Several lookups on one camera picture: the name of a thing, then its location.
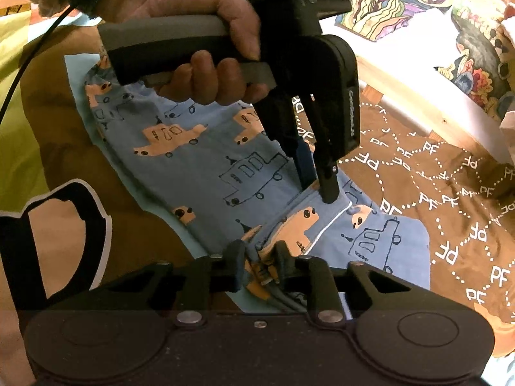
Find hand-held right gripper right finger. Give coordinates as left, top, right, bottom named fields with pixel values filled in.
left=274, top=241, right=451, bottom=328

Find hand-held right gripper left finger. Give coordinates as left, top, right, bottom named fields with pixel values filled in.
left=97, top=242, right=246, bottom=326

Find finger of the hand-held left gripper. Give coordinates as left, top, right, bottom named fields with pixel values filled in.
left=312, top=96, right=339, bottom=204
left=257, top=90, right=318, bottom=191

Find blue pants with orange buses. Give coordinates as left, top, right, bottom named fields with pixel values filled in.
left=82, top=54, right=431, bottom=314

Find person's left hand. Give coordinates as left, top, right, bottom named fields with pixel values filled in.
left=97, top=0, right=271, bottom=106

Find brown multicoloured printed blanket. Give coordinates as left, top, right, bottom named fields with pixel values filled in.
left=0, top=8, right=515, bottom=386

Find wooden bed frame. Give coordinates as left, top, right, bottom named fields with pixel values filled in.
left=354, top=54, right=496, bottom=157

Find swirly night sky wall poster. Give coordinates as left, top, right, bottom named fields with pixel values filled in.
left=334, top=0, right=463, bottom=43

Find landscape wall poster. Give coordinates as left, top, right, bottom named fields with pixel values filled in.
left=434, top=0, right=515, bottom=119

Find black cable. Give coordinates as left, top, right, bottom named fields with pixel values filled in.
left=0, top=0, right=170, bottom=119

